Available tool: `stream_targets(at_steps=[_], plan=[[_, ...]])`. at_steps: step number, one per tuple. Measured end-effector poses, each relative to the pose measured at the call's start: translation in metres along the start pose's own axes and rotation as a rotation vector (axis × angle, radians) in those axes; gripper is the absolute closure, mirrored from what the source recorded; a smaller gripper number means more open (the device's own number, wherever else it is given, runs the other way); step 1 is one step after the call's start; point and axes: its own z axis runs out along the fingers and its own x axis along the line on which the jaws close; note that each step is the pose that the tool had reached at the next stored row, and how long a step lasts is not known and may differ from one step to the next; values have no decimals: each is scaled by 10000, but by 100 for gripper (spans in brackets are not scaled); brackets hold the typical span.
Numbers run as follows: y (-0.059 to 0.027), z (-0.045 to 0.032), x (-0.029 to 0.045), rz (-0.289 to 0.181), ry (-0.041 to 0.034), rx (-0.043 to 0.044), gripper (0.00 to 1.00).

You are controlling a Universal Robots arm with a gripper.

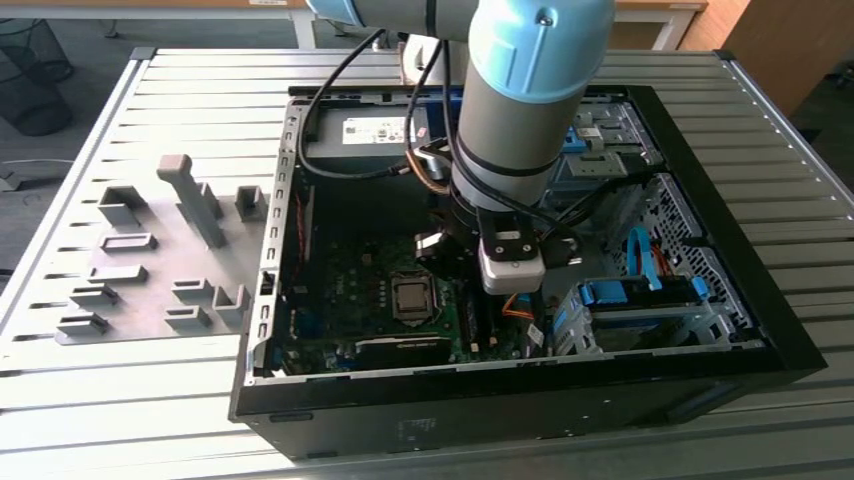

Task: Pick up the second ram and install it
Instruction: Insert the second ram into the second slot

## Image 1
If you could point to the grey power supply unit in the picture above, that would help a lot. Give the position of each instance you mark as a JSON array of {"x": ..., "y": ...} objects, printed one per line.
[{"x": 360, "y": 200}]

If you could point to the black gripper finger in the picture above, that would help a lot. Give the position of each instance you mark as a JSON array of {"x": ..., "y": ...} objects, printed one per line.
[
  {"x": 436, "y": 250},
  {"x": 562, "y": 252}
]

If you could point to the grey wrist camera black bracket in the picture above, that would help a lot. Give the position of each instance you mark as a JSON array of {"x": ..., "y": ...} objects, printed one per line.
[{"x": 510, "y": 280}]

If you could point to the grey parts rack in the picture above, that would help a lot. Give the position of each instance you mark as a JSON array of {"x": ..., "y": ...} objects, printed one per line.
[{"x": 153, "y": 225}]

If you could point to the white desk wooden top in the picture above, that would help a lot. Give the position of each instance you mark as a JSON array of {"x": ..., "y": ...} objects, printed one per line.
[
  {"x": 133, "y": 13},
  {"x": 660, "y": 6}
]

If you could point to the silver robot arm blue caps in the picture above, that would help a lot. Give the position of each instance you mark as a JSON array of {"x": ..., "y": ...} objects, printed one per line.
[{"x": 520, "y": 125}]

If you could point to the grey metal disk bay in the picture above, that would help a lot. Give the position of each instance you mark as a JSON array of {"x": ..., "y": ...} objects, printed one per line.
[{"x": 720, "y": 325}]

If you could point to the black open PC case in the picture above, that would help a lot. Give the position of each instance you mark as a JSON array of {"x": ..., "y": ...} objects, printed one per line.
[{"x": 467, "y": 415}]

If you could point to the green motherboard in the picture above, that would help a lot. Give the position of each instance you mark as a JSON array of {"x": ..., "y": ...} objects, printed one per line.
[{"x": 347, "y": 280}]

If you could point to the blue disk carrier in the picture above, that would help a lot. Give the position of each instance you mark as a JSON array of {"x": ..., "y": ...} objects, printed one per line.
[{"x": 603, "y": 292}]

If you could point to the CPU socket metal frame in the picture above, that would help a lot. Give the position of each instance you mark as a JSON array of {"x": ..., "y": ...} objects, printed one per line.
[{"x": 390, "y": 300}]

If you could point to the black graphics card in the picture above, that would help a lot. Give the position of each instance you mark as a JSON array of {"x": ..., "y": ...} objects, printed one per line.
[{"x": 400, "y": 352}]

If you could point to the silver CPU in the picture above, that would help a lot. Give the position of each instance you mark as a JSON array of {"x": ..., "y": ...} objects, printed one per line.
[{"x": 412, "y": 297}]

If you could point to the grey metal drive cage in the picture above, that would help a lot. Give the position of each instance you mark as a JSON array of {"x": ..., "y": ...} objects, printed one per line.
[{"x": 600, "y": 165}]

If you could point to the wooden cabinet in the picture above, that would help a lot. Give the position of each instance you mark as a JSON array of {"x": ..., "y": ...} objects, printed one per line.
[{"x": 787, "y": 50}]

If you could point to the black mesh waste bin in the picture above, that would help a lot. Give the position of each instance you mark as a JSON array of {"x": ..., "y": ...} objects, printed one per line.
[{"x": 33, "y": 100}]

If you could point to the blue drive bay latch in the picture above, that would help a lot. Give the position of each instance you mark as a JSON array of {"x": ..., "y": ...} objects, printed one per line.
[{"x": 576, "y": 142}]

